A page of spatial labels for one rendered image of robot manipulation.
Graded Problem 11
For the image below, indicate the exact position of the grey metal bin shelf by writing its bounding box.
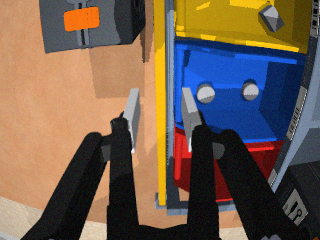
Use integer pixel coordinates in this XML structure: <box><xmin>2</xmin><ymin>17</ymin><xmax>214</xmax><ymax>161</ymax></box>
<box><xmin>154</xmin><ymin>0</ymin><xmax>320</xmax><ymax>216</ymax></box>

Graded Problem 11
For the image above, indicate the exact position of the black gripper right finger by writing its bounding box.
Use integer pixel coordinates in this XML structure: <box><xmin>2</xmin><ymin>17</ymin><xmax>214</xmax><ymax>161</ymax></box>
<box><xmin>181</xmin><ymin>87</ymin><xmax>310</xmax><ymax>240</ymax></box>

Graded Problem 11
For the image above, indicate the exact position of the yellow bar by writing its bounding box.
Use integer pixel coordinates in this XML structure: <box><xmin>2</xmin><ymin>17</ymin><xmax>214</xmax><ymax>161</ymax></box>
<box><xmin>153</xmin><ymin>0</ymin><xmax>166</xmax><ymax>205</ymax></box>

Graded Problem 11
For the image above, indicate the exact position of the blue bin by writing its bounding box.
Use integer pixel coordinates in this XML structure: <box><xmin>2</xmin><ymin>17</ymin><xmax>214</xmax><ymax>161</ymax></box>
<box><xmin>173</xmin><ymin>40</ymin><xmax>306</xmax><ymax>143</ymax></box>

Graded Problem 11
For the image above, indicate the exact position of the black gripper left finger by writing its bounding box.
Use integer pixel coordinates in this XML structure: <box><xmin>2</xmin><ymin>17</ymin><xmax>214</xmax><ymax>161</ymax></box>
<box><xmin>20</xmin><ymin>88</ymin><xmax>141</xmax><ymax>240</ymax></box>

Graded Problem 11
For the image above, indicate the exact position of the grey disc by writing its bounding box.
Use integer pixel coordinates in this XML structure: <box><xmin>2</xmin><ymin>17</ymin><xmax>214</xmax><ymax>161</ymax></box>
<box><xmin>241</xmin><ymin>82</ymin><xmax>259</xmax><ymax>100</ymax></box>
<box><xmin>196</xmin><ymin>84</ymin><xmax>215</xmax><ymax>103</ymax></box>

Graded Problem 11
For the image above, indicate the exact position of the grey rectangular block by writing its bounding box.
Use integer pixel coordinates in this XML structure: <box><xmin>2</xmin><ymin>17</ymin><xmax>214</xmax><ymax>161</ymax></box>
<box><xmin>258</xmin><ymin>5</ymin><xmax>285</xmax><ymax>33</ymax></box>

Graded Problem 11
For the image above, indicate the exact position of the red open bin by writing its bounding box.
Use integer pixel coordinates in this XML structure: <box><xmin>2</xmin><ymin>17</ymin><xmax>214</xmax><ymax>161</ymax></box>
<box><xmin>173</xmin><ymin>122</ymin><xmax>284</xmax><ymax>202</ymax></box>

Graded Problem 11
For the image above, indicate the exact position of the yellow open bin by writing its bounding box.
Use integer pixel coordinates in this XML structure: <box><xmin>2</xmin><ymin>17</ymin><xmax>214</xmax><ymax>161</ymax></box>
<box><xmin>174</xmin><ymin>0</ymin><xmax>312</xmax><ymax>54</ymax></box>

